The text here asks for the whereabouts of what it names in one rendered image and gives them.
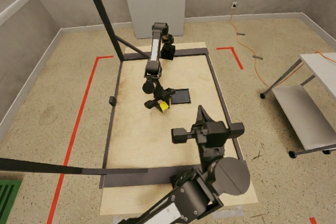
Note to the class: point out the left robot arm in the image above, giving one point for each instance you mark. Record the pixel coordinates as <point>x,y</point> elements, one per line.
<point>153,68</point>

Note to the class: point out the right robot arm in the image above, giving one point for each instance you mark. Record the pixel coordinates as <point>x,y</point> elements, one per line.
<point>189,200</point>

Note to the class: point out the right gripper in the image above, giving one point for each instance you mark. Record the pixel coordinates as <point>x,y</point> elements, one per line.
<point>180,135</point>

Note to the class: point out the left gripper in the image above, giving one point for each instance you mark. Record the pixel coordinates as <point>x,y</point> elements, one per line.
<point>153,103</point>

